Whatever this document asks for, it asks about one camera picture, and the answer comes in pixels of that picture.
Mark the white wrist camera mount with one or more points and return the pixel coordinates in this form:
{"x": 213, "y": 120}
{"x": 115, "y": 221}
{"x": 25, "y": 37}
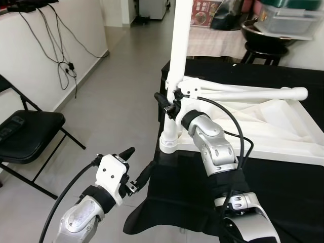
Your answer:
{"x": 111, "y": 174}
{"x": 190, "y": 117}

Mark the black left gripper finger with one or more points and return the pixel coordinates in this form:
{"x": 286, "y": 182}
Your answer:
{"x": 127, "y": 153}
{"x": 147, "y": 172}

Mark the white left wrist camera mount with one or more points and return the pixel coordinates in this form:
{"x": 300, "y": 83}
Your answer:
{"x": 111, "y": 174}

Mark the clear plastic storage box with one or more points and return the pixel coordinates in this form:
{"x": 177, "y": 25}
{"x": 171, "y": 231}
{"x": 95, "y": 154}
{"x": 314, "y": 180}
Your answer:
{"x": 288, "y": 23}

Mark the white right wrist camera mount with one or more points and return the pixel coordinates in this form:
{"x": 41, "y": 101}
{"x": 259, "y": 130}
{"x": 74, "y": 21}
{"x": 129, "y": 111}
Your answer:
{"x": 190, "y": 117}

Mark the black plastic bag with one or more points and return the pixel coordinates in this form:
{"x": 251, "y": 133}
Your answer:
{"x": 233, "y": 15}

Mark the white plastic table top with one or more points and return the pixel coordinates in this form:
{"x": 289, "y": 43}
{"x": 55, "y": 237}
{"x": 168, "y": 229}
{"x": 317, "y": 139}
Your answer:
{"x": 283, "y": 126}

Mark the white plastic table leg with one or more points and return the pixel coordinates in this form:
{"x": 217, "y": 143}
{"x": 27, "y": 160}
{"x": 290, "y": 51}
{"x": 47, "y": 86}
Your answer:
{"x": 181, "y": 40}
{"x": 217, "y": 86}
{"x": 263, "y": 94}

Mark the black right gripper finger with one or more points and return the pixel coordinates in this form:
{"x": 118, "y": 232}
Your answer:
{"x": 162, "y": 100}

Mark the black folding chair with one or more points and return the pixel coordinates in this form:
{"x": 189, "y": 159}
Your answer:
{"x": 30, "y": 134}

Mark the black power adapter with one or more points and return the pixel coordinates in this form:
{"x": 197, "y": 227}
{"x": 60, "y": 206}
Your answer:
{"x": 71, "y": 66}

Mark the black remote control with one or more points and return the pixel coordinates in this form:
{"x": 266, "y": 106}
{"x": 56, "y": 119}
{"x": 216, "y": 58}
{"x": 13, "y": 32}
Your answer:
{"x": 11, "y": 127}

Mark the green plastic container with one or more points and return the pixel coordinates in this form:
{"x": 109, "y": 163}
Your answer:
{"x": 293, "y": 2}

